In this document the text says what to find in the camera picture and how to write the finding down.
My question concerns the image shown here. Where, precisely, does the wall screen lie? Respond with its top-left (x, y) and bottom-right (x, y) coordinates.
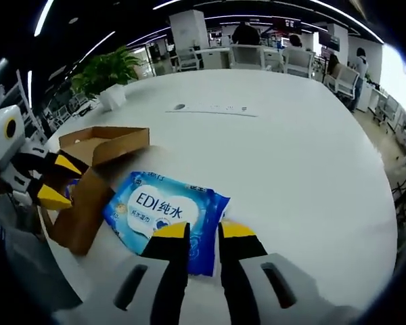
top-left (319, 31), bottom-right (342, 51)

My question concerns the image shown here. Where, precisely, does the white office chair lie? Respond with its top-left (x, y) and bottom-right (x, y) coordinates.
top-left (325, 65), bottom-right (360, 100)
top-left (229, 43), bottom-right (269, 71)
top-left (177, 46), bottom-right (204, 71)
top-left (283, 48), bottom-right (316, 78)

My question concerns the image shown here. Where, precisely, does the green plant in white pot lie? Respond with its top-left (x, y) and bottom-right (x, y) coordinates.
top-left (70, 45), bottom-right (143, 112)

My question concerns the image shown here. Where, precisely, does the person's grey clothing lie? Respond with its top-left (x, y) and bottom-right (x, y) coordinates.
top-left (0, 196), bottom-right (83, 307)

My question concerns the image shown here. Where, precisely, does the blue soft wet wipes pack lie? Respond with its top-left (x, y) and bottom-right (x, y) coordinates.
top-left (101, 171), bottom-right (231, 278)

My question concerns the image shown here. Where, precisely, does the person's dark shirt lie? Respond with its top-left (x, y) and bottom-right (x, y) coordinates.
top-left (0, 199), bottom-right (82, 325)

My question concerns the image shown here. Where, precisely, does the brown cardboard shoe box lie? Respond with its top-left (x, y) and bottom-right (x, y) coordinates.
top-left (42, 127), bottom-right (152, 257)

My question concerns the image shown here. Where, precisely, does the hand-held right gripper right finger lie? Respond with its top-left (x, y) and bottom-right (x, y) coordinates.
top-left (217, 219), bottom-right (329, 325)

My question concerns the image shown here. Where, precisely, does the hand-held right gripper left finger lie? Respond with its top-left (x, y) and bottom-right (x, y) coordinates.
top-left (84, 222), bottom-right (191, 325)

